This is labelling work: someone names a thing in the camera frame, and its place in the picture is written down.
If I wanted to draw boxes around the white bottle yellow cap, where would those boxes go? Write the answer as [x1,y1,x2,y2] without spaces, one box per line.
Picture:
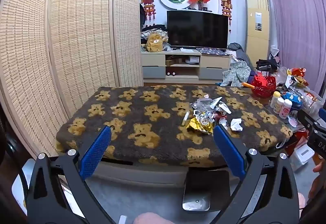
[270,91,282,110]

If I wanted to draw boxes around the clear plastic container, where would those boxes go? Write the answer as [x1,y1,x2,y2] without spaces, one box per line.
[303,90,325,115]

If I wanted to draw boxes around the person's right hand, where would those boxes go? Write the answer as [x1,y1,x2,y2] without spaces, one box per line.
[308,161,326,200]

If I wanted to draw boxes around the black bin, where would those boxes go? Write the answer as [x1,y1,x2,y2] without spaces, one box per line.
[182,170,231,212]

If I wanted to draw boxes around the purple curtain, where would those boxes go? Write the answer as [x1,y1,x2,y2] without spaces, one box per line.
[265,0,326,97]

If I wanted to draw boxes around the blue polka dot container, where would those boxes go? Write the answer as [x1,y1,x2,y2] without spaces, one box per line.
[283,92,304,112]

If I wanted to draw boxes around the white plastic box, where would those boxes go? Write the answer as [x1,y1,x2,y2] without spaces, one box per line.
[290,144,315,172]

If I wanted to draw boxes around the white bottle red label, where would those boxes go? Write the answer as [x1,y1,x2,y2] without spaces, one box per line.
[279,99,293,119]

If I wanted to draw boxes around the beige grey television cabinet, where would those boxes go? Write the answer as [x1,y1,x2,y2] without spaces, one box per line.
[141,48,238,80]

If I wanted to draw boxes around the red basket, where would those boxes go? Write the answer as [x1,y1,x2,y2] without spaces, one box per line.
[252,74,277,98]

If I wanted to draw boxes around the small white bottle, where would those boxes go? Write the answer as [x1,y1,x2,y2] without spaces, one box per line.
[274,98,284,114]

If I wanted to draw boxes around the gold foil wrapper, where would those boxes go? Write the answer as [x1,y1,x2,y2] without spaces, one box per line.
[187,117,213,134]

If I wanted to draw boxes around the colourful snack packets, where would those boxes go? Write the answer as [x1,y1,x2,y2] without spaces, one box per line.
[285,67,310,88]

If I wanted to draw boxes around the red hanging fish ornament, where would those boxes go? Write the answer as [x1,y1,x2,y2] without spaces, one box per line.
[141,0,156,24]

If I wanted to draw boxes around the dark patterned cloth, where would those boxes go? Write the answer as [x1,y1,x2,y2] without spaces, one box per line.
[196,47,228,56]

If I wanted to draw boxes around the silver white wrapper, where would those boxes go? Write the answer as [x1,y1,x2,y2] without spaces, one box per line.
[194,110,217,125]

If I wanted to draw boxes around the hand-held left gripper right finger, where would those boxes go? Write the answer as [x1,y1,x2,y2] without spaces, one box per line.
[213,124,301,224]

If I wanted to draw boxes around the white green wrapper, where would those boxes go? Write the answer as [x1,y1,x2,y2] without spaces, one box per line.
[210,97,222,110]

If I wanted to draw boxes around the beige standing air conditioner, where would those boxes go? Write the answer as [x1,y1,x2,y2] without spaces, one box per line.
[244,0,271,61]

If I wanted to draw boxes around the yellow plush toy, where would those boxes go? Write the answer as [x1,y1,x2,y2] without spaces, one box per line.
[146,33,163,52]

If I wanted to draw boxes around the black television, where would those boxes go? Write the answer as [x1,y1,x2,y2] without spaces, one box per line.
[167,10,229,50]

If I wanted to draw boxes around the bear print blanket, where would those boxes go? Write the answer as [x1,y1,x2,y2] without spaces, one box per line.
[55,84,293,167]

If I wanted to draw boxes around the pink hairbrush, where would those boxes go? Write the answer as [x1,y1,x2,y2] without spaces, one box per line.
[288,115,300,128]

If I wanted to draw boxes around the woven folding screen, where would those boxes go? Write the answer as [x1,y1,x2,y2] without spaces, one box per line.
[0,0,144,161]

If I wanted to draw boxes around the silver foil wrapper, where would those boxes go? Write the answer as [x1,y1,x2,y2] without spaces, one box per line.
[191,98,212,112]

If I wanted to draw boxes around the black bag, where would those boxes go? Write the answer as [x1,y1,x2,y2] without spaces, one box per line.
[256,58,280,73]

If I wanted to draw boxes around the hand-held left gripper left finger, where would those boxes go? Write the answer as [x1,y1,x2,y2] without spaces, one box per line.
[25,126,120,224]

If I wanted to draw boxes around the pale floral cloth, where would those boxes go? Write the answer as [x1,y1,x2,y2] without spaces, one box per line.
[220,61,251,87]

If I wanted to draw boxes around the grey jacket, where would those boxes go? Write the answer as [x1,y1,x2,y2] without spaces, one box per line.
[227,43,253,66]

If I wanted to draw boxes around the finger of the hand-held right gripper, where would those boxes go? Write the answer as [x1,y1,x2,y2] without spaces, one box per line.
[297,108,326,134]

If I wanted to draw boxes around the pile of clothes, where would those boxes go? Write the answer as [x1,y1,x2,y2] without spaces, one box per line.
[141,24,171,52]

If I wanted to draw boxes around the person's leg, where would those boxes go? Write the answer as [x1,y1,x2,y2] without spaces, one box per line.
[134,212,169,224]

